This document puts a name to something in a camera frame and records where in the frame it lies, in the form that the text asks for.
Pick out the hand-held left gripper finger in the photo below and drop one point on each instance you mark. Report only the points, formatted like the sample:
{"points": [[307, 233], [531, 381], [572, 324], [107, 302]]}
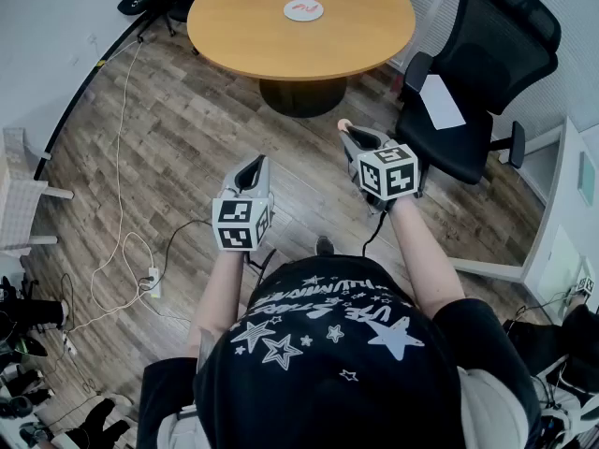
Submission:
{"points": [[230, 180], [266, 178]]}

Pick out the white slatted chair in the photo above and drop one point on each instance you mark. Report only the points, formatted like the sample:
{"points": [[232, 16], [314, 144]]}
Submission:
{"points": [[21, 204]]}

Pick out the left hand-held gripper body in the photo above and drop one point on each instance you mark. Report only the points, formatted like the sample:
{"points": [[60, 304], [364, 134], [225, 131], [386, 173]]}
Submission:
{"points": [[241, 225]]}

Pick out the pale green paper sheet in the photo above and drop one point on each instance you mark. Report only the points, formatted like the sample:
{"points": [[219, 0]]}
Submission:
{"points": [[559, 260]]}

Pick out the large black mesh office chair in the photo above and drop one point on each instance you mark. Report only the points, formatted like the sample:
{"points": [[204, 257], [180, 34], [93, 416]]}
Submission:
{"points": [[496, 40]]}

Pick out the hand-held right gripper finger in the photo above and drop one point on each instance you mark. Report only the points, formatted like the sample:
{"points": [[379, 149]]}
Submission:
{"points": [[380, 139], [350, 144]]}

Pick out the white paper sheet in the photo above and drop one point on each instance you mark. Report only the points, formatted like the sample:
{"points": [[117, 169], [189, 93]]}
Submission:
{"points": [[442, 103]]}

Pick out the white round coaster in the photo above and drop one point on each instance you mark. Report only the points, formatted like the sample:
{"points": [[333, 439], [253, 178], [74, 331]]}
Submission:
{"points": [[304, 17]]}

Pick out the black round table base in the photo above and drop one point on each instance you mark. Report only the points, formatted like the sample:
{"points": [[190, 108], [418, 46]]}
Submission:
{"points": [[304, 98]]}

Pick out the black star print t-shirt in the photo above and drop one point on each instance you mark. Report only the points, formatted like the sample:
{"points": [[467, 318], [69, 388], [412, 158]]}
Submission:
{"points": [[327, 391]]}

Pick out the green pad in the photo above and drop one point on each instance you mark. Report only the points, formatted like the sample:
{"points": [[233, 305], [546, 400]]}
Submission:
{"points": [[586, 178]]}

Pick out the black shoe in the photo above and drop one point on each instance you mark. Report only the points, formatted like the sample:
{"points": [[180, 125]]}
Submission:
{"points": [[324, 245]]}

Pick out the person's right forearm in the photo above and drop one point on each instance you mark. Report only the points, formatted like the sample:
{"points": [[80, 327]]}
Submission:
{"points": [[421, 260]]}

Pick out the small white power strip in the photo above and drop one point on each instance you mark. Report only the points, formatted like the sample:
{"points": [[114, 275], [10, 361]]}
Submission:
{"points": [[70, 344]]}

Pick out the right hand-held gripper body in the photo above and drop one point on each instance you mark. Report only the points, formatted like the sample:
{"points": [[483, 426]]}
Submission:
{"points": [[388, 176]]}

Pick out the person's left forearm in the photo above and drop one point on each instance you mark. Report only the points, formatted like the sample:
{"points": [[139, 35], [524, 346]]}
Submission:
{"points": [[215, 297]]}

